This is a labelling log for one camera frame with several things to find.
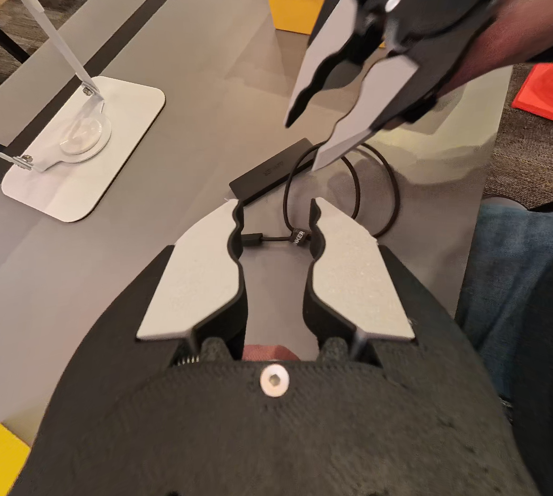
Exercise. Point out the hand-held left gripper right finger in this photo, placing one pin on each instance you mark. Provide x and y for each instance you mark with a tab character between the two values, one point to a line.
358	284

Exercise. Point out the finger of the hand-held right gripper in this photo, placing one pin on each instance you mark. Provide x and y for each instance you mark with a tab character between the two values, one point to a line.
380	94
328	38

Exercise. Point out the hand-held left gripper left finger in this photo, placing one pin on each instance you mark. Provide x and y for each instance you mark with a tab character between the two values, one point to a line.
194	288

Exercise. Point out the person's right hand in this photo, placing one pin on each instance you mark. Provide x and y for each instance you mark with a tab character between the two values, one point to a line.
518	21

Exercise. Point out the orange traffic cone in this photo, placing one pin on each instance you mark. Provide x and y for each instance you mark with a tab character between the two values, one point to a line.
535	90

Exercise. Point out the person's blue jeans leg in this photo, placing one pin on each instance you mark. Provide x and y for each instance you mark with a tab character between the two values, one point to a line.
509	288

